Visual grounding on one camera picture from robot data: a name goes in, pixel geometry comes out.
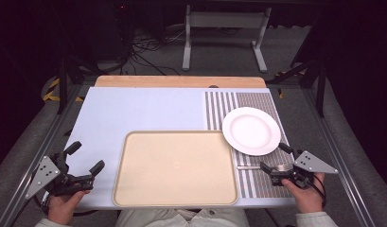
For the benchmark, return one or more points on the yellow black hazard tape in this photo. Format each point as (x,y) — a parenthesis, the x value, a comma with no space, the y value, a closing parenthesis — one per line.
(54,93)

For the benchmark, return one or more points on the person's right hand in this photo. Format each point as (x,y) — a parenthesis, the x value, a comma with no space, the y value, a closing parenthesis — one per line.
(304,197)

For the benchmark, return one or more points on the white round plate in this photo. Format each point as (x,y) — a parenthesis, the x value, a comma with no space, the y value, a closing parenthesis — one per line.
(251,131)

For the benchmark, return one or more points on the grey metal stand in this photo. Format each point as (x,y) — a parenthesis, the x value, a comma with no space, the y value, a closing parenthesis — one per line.
(224,34)

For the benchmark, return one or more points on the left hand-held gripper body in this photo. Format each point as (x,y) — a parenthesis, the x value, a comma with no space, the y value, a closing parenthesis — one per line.
(52,178)

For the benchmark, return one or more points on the person's sleeve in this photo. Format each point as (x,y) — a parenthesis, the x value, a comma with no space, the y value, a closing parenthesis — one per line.
(52,223)
(316,219)

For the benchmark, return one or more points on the beige plastic tray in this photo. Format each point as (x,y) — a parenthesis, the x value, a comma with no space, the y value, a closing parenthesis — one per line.
(176,168)

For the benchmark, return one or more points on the silver metal fork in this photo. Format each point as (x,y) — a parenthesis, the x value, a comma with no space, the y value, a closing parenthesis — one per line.
(260,167)

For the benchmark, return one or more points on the person's left sleeve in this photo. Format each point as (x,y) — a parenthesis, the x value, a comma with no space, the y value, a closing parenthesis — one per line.
(52,223)

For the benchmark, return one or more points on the striped woven placemat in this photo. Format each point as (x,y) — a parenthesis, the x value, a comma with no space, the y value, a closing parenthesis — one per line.
(263,176)

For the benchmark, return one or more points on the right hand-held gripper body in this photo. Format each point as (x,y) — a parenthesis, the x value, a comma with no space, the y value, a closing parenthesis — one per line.
(303,170)

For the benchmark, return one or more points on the person's beige clothing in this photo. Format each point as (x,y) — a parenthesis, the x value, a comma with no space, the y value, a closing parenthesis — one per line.
(181,218)

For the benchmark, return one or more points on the black metal stand leg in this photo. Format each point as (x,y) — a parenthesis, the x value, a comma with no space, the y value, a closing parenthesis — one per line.
(319,82)
(62,82)

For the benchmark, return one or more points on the light blue table cover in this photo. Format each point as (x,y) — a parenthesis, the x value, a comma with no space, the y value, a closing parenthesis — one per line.
(134,110)

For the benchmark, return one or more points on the person's right sleeve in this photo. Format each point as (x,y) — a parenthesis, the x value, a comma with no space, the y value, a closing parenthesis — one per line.
(316,219)

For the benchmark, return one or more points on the person's left hand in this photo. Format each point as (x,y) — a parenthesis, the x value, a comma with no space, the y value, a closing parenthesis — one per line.
(63,207)

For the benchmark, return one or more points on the wooden table board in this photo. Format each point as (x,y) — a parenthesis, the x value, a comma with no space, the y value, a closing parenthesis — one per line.
(178,81)

